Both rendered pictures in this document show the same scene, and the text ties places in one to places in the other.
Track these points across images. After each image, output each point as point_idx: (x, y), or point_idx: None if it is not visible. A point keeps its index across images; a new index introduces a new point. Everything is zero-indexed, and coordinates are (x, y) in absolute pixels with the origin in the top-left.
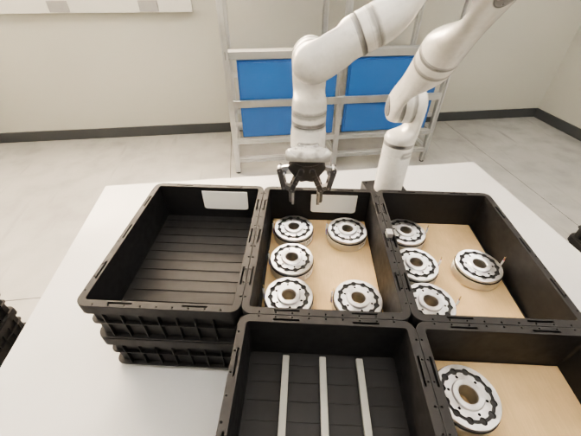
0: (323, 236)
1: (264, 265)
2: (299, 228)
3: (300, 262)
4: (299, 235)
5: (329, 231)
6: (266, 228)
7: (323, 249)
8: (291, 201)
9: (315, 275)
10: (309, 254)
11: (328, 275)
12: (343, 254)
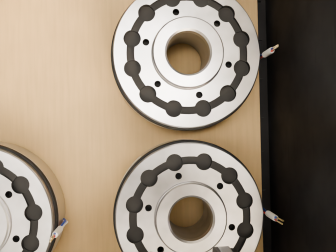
0: (75, 215)
1: (267, 69)
2: (167, 203)
3: (156, 33)
4: (165, 170)
5: (46, 205)
6: (297, 179)
7: (76, 148)
8: (231, 250)
9: (106, 31)
10: (123, 72)
11: (65, 33)
12: (7, 128)
